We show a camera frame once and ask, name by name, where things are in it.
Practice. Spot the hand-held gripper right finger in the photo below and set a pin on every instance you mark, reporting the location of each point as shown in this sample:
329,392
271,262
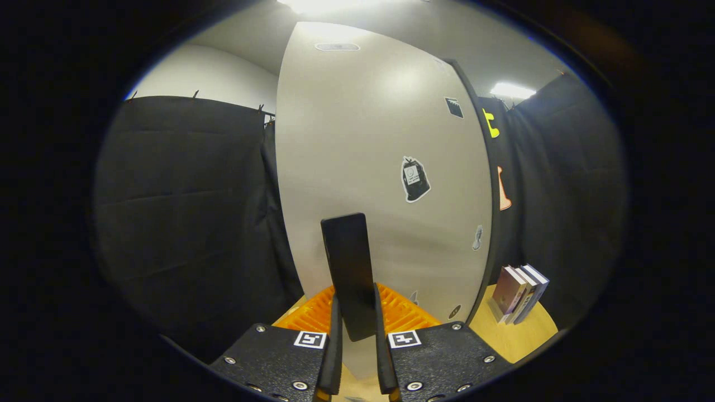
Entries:
382,357

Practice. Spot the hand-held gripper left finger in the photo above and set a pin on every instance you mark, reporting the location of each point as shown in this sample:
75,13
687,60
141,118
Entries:
335,357

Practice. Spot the beige cabinet door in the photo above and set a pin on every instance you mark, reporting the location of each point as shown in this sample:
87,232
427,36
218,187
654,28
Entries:
363,139

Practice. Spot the maroon book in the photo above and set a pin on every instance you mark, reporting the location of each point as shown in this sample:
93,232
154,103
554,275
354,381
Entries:
509,290

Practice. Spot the white spine book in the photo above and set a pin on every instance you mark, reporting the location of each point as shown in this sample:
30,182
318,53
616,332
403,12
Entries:
525,296

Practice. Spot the grey-blue book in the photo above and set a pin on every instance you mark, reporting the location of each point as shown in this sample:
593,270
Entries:
536,296

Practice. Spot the black backdrop cloth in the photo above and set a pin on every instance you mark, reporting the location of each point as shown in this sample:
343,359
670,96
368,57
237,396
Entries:
184,223

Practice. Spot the dark grey cabinet body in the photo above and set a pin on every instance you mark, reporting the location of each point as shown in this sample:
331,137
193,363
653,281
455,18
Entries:
476,109

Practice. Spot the ceiling light panel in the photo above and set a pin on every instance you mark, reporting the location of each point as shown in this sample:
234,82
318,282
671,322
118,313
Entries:
511,90

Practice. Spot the large bright ceiling light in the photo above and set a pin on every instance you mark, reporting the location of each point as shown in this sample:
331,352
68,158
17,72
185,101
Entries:
324,4

